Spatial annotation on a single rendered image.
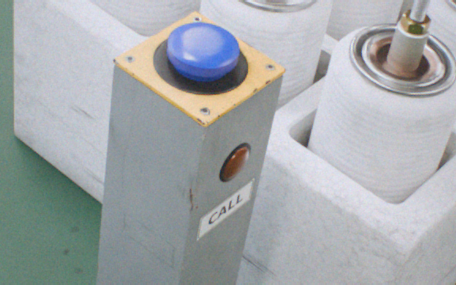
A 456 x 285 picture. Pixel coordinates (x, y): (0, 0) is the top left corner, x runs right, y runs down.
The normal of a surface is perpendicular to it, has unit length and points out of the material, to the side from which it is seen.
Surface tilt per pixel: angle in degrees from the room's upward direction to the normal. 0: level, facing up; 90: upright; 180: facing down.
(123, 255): 90
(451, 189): 0
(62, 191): 0
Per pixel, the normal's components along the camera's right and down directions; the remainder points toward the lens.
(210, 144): 0.75, 0.53
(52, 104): -0.65, 0.47
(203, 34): 0.14, -0.71
